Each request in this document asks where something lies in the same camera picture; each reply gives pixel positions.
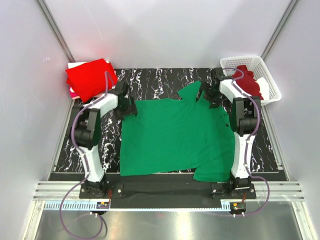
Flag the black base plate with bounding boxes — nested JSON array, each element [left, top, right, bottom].
[[79, 173, 257, 201]]

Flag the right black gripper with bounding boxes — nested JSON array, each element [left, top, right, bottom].
[[195, 81, 223, 109]]

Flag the aluminium frame rail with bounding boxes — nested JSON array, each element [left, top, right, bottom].
[[33, 181, 304, 212]]

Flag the folded magenta t shirt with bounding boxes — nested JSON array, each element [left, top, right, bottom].
[[69, 91, 79, 100]]

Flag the folded red t shirt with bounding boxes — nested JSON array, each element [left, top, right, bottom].
[[65, 58, 118, 103]]

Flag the white plastic basket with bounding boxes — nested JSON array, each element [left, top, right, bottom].
[[219, 55, 282, 106]]

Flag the folded white t shirt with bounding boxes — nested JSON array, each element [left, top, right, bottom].
[[67, 58, 113, 70]]

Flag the aluminium corner post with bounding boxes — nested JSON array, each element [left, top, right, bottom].
[[35, 0, 75, 63], [260, 0, 300, 61]]

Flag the right aluminium corner post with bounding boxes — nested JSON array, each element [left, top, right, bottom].
[[260, 0, 300, 61]]

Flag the white cloth in basket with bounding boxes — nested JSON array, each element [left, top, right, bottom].
[[256, 77, 270, 100]]

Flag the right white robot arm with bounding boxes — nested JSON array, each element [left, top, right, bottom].
[[196, 67, 261, 199]]

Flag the dark red t shirt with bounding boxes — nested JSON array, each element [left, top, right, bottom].
[[232, 65, 264, 100]]

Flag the green t shirt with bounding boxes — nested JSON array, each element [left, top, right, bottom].
[[119, 81, 235, 182]]

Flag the black marble pattern mat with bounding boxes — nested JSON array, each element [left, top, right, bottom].
[[48, 68, 288, 181]]

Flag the left aluminium corner post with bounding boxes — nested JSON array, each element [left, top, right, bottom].
[[35, 0, 75, 63]]

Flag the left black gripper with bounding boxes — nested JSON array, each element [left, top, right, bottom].
[[113, 96, 138, 121]]

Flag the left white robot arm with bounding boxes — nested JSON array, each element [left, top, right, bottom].
[[69, 81, 138, 198]]

